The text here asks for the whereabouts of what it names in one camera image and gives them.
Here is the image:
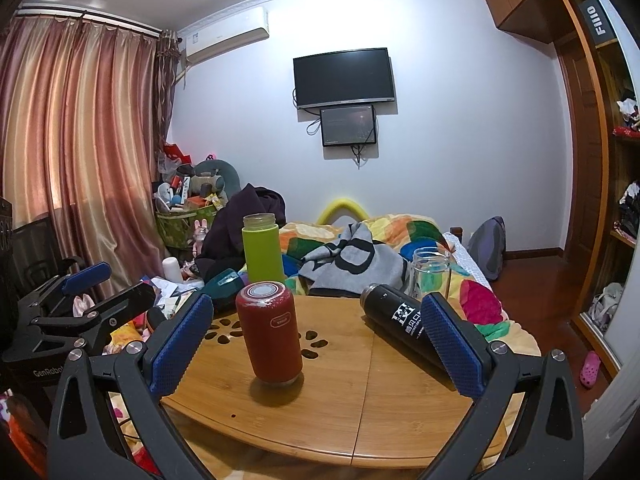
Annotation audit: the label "dark jacket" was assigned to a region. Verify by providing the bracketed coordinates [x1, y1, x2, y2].
[193, 183, 287, 282]

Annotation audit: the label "grey backpack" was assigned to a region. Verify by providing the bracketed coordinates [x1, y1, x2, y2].
[467, 216, 507, 281]

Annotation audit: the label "black wall television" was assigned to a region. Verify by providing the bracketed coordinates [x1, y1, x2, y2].
[293, 47, 397, 110]

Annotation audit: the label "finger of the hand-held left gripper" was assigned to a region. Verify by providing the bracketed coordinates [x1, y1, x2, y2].
[16, 261, 112, 312]
[31, 283, 157, 348]

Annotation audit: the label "teal case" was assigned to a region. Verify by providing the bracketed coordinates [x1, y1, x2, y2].
[202, 268, 246, 307]

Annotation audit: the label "black printed bottle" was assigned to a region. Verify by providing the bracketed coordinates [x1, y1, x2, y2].
[360, 283, 453, 378]

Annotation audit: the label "green bottle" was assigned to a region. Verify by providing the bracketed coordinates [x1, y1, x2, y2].
[242, 213, 287, 286]

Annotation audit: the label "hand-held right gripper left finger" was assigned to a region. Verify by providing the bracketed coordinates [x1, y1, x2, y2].
[47, 291, 216, 480]

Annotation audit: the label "small black wall monitor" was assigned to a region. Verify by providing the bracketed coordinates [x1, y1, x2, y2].
[320, 105, 377, 148]

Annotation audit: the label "pink slipper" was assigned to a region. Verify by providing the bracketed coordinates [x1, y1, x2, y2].
[578, 350, 601, 389]

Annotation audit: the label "black printed box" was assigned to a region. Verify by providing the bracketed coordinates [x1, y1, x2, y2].
[577, 0, 619, 49]

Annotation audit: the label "white papers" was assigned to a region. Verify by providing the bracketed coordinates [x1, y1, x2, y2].
[149, 275, 202, 312]

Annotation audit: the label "red cylindrical bottle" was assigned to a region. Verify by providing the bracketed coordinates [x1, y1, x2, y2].
[235, 281, 305, 387]

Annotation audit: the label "colourful patchwork blanket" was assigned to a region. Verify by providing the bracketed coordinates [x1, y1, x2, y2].
[239, 214, 544, 357]

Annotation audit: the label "black chair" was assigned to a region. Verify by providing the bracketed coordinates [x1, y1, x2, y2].
[9, 212, 87, 302]

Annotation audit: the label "brown patterned curtain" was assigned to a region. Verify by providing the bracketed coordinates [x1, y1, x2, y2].
[154, 29, 189, 173]

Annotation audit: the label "pink curtain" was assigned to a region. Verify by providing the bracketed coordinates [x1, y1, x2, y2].
[0, 12, 173, 283]

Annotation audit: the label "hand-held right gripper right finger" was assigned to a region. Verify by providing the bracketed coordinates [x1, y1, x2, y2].
[417, 291, 587, 480]

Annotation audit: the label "pink bunny toy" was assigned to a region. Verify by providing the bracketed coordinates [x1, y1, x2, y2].
[192, 219, 211, 257]

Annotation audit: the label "white air conditioner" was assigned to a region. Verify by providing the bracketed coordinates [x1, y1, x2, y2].
[177, 7, 270, 66]

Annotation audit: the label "clear glass cup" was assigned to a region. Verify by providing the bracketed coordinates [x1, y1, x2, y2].
[408, 246, 454, 307]

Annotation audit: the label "wooden wardrobe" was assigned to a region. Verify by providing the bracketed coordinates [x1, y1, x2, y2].
[549, 0, 640, 387]

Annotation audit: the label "white handbag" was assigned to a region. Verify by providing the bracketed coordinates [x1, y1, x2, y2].
[589, 282, 626, 334]

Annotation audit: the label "green storage basket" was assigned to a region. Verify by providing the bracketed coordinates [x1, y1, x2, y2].
[154, 204, 222, 249]

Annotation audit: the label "grey plush toy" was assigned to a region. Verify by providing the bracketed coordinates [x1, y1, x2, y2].
[192, 156, 242, 197]

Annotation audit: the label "pile of clothes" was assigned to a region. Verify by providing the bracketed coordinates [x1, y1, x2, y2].
[610, 179, 640, 242]

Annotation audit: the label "curtain rail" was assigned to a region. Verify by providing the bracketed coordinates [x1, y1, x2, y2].
[17, 3, 167, 37]

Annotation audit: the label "yellow foam tube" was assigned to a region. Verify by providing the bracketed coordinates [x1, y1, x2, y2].
[316, 198, 369, 225]

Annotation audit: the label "red bag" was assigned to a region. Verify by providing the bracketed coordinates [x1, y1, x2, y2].
[162, 143, 194, 166]

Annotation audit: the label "grey black printed cloth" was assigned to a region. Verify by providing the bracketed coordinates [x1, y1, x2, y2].
[298, 220, 412, 297]

